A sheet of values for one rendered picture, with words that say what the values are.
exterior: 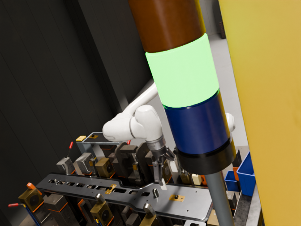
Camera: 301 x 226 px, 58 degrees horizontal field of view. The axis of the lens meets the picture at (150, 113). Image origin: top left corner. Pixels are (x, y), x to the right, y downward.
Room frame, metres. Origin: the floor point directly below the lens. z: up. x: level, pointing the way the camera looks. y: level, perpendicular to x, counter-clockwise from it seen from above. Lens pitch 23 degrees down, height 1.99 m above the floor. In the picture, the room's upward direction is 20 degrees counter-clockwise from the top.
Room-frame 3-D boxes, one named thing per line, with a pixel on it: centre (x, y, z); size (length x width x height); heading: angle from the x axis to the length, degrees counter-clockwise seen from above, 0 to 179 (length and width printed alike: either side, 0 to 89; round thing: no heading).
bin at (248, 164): (1.02, -0.44, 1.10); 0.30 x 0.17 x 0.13; 134
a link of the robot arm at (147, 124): (1.14, 0.03, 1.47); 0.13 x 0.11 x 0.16; 68
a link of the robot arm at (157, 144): (1.13, 0.02, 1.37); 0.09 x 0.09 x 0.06
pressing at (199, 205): (1.42, 0.42, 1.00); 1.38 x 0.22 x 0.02; 53
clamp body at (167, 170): (1.40, 0.04, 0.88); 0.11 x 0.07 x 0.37; 143
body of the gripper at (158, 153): (1.13, 0.02, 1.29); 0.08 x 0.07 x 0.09; 143
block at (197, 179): (1.19, -0.12, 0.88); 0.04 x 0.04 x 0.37; 53
